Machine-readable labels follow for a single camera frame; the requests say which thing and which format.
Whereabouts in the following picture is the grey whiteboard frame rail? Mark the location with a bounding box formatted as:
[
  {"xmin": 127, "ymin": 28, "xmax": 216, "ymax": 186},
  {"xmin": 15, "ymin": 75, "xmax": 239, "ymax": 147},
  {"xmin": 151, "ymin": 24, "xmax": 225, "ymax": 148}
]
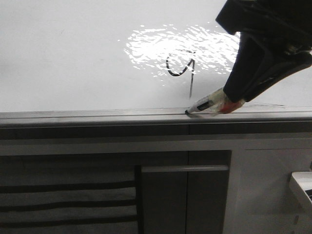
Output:
[{"xmin": 0, "ymin": 104, "xmax": 312, "ymax": 129}]

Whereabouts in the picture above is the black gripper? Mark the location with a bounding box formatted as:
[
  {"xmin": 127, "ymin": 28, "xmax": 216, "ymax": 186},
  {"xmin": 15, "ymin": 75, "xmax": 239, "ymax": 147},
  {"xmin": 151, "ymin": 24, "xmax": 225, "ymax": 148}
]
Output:
[{"xmin": 216, "ymin": 0, "xmax": 312, "ymax": 102}]

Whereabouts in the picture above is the white whiteboard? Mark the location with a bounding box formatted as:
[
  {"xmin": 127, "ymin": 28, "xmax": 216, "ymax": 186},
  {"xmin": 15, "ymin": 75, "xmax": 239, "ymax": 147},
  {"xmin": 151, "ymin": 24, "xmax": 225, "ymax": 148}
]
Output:
[{"xmin": 0, "ymin": 0, "xmax": 312, "ymax": 113}]

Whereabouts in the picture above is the white tray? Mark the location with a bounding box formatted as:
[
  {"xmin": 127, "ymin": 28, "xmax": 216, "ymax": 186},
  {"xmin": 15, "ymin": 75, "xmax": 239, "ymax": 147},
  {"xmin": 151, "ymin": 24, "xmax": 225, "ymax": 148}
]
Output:
[{"xmin": 289, "ymin": 172, "xmax": 312, "ymax": 217}]

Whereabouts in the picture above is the dark chair with slats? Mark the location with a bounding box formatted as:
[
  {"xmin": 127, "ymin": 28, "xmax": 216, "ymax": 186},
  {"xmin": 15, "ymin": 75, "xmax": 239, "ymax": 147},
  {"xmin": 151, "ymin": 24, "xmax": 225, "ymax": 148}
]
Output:
[{"xmin": 0, "ymin": 150, "xmax": 232, "ymax": 234}]

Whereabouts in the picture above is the white whiteboard marker black tip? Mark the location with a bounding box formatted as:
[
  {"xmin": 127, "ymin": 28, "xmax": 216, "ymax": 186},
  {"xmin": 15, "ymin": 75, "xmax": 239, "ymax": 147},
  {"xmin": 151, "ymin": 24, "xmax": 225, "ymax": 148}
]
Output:
[{"xmin": 185, "ymin": 88, "xmax": 229, "ymax": 115}]

